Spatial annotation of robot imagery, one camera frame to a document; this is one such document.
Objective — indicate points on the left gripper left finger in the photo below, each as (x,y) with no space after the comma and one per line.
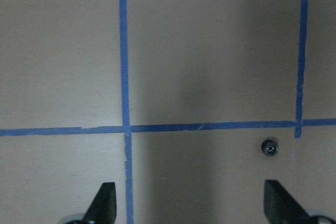
(103,208)

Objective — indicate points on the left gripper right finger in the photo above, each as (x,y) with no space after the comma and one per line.
(280,206)

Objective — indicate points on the small black bevel gear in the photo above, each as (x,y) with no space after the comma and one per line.
(270,147)

